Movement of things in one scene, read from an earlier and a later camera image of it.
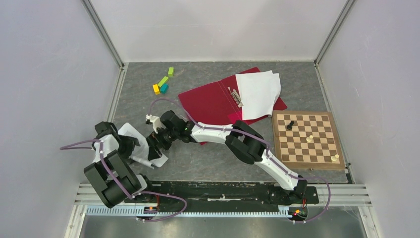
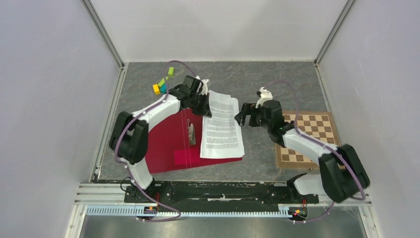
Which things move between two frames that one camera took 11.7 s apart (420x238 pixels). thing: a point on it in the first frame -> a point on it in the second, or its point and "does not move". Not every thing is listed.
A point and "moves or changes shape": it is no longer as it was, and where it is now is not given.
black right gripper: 153,140 -> 248,109
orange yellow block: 156,89 does not move
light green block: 171,72 does not move
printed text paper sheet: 140,153 moves or changes shape
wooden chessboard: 306,140 does not move
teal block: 164,88 does not move
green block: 163,81 does not move
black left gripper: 131,142 -> 205,109
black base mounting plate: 218,193 does not move
